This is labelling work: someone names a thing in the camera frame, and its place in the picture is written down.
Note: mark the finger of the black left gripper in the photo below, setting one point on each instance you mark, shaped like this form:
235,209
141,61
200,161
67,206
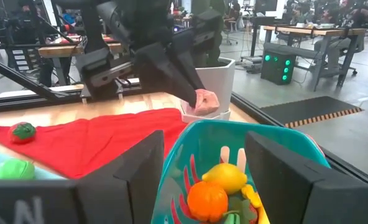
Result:
187,59
162,71

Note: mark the red toy raspberry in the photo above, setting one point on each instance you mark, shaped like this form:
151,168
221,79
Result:
253,214

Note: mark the black computer with green lights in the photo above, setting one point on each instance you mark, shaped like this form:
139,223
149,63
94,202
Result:
277,67

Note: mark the black floor mat yellow stripes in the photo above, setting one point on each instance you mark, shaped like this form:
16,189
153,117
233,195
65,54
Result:
311,110

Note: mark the orange toy mandarin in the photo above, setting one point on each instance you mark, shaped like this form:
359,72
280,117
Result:
207,202

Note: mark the yellow toy banana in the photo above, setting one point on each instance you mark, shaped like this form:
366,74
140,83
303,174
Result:
255,199

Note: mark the teal basket with orange rim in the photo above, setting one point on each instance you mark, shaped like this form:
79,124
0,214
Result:
202,140

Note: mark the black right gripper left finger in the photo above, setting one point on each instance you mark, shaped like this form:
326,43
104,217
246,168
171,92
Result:
94,202

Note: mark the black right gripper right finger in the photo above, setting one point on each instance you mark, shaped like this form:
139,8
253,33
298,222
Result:
296,199

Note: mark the yellow toy lemon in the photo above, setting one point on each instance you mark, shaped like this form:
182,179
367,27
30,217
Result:
226,178

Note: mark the red cloth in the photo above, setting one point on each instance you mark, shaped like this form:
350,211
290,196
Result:
94,140

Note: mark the pink toy meat piece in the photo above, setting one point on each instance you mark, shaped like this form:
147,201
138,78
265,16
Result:
207,102

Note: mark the red toy strawberry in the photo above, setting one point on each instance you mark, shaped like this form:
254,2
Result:
22,133

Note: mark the green toy pear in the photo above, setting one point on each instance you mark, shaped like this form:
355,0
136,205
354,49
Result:
13,170

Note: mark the black aluminium table frame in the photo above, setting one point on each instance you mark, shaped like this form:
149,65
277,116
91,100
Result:
16,104

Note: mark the person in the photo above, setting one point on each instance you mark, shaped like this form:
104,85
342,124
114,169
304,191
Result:
336,46

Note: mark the wooden workbench grey legs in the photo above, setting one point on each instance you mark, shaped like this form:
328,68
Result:
311,31

